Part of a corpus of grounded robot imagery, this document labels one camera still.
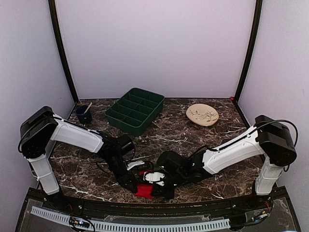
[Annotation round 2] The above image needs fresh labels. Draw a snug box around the red sock plain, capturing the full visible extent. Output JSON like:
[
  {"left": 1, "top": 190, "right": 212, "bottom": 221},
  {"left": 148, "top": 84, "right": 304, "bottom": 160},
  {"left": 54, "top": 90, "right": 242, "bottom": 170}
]
[{"left": 134, "top": 184, "right": 153, "bottom": 199}]

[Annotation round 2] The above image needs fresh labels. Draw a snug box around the small circuit board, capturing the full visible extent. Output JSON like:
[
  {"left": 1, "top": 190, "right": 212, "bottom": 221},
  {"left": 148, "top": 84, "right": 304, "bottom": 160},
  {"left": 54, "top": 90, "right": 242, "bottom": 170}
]
[
  {"left": 252, "top": 211, "right": 269, "bottom": 223},
  {"left": 69, "top": 217, "right": 90, "bottom": 229}
]

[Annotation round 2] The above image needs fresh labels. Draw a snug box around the right black frame post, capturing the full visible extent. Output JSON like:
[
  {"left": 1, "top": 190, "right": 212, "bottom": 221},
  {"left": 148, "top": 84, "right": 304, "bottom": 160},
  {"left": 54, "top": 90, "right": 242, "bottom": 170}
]
[{"left": 233, "top": 0, "right": 263, "bottom": 105}]

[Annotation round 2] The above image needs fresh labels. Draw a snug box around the black frame post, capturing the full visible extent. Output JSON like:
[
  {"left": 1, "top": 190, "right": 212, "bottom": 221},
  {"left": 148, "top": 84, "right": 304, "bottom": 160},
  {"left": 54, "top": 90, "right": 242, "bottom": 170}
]
[
  {"left": 233, "top": 0, "right": 263, "bottom": 105},
  {"left": 48, "top": 0, "right": 79, "bottom": 104}
]

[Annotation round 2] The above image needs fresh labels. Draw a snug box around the small circuit board right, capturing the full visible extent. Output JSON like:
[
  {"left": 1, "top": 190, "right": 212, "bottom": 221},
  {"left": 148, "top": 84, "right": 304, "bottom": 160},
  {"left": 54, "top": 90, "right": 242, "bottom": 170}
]
[{"left": 252, "top": 211, "right": 269, "bottom": 223}]

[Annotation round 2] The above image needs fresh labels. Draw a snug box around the left black frame post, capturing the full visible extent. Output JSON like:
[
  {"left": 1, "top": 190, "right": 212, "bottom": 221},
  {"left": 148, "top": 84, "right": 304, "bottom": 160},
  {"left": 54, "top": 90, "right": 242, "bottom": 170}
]
[{"left": 48, "top": 0, "right": 79, "bottom": 104}]

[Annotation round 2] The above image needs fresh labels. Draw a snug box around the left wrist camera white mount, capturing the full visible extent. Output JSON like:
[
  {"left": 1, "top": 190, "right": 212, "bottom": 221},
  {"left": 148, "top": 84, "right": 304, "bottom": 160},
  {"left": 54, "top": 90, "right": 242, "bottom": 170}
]
[{"left": 127, "top": 160, "right": 145, "bottom": 170}]

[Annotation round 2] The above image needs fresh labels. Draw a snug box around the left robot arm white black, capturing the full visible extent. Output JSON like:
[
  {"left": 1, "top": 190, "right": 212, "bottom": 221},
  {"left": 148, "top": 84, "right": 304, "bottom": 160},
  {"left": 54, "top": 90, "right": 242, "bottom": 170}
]
[{"left": 17, "top": 106, "right": 138, "bottom": 211}]

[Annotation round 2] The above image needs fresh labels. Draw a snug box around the dark blue cup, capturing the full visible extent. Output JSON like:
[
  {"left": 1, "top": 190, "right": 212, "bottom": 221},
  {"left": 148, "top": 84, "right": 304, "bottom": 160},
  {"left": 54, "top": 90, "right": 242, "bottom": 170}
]
[{"left": 75, "top": 105, "right": 92, "bottom": 125}]

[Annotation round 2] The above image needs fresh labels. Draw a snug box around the grey slotted cable duct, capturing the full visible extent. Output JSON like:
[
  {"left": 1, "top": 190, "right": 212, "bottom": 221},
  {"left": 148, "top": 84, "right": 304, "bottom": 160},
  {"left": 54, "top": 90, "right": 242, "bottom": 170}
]
[{"left": 30, "top": 206, "right": 231, "bottom": 232}]

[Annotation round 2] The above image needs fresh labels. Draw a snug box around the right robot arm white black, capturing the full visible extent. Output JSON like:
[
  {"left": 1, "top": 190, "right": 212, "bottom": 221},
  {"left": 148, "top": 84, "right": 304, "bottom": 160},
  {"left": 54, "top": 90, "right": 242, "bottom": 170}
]
[{"left": 143, "top": 115, "right": 298, "bottom": 210}]

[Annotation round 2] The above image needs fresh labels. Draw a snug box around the green compartment tray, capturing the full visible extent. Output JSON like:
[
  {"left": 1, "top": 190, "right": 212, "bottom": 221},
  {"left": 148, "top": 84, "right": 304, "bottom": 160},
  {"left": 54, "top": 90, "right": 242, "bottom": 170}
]
[{"left": 105, "top": 87, "right": 165, "bottom": 137}]

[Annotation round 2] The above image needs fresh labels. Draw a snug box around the black front rail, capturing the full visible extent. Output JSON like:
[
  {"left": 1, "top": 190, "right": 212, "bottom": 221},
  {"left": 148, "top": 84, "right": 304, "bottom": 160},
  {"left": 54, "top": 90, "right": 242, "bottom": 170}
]
[{"left": 24, "top": 188, "right": 290, "bottom": 219}]

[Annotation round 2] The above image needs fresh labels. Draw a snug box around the small circuit board left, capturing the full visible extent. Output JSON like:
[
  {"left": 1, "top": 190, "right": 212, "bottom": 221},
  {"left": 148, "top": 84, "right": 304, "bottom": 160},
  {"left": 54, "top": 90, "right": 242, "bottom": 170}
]
[{"left": 69, "top": 217, "right": 90, "bottom": 229}]

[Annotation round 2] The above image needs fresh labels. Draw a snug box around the beige patterned plate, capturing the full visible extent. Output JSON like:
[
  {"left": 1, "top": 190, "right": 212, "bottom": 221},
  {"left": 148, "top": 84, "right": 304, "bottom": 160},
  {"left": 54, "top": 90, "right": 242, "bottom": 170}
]
[{"left": 186, "top": 103, "right": 219, "bottom": 127}]

